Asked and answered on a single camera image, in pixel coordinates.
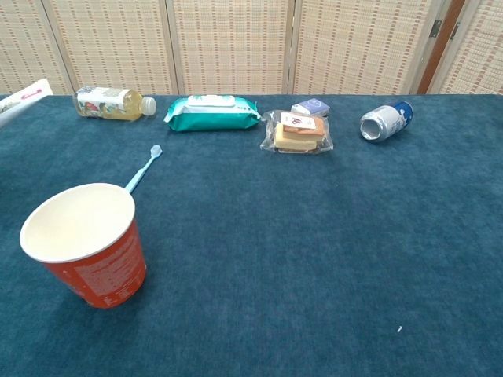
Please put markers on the green wet wipes pack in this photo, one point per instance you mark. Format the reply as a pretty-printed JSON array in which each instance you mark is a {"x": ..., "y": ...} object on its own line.
[{"x": 212, "y": 118}]

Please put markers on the small blue white box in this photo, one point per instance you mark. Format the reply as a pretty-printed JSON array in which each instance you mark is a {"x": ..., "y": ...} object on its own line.
[{"x": 312, "y": 105}]

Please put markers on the white floral toothpaste tube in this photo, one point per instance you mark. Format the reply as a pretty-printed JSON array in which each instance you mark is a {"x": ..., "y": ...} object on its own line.
[{"x": 19, "y": 102}]

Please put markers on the blue white drink can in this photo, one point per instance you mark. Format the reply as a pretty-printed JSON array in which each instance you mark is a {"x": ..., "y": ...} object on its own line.
[{"x": 389, "y": 118}]

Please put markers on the narrow bamboo folding screen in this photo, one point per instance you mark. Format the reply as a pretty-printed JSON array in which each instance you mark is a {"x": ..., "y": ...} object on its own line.
[{"x": 479, "y": 59}]

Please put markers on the light blue toothbrush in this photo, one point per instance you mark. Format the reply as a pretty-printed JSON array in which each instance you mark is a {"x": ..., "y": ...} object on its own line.
[{"x": 141, "y": 170}]

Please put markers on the dark blue table cloth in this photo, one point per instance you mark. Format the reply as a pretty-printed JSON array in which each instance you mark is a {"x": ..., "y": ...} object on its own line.
[{"x": 275, "y": 235}]

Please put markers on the black metal hinge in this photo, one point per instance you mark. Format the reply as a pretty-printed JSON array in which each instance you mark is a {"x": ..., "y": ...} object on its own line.
[
  {"x": 454, "y": 31},
  {"x": 434, "y": 28}
]

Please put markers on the wide bamboo folding screen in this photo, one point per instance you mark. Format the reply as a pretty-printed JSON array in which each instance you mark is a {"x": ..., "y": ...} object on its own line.
[{"x": 236, "y": 39}]

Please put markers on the brown wooden post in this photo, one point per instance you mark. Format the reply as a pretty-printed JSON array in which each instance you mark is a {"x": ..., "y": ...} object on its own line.
[{"x": 440, "y": 47}]

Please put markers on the yellow tea plastic bottle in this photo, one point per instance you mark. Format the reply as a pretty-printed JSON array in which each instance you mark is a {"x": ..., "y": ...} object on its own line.
[{"x": 118, "y": 104}]

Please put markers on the red paper cup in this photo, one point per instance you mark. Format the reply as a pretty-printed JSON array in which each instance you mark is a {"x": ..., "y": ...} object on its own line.
[{"x": 106, "y": 271}]

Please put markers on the packaged sliced cake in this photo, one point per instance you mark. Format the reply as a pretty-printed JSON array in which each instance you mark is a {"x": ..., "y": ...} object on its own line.
[{"x": 298, "y": 133}]

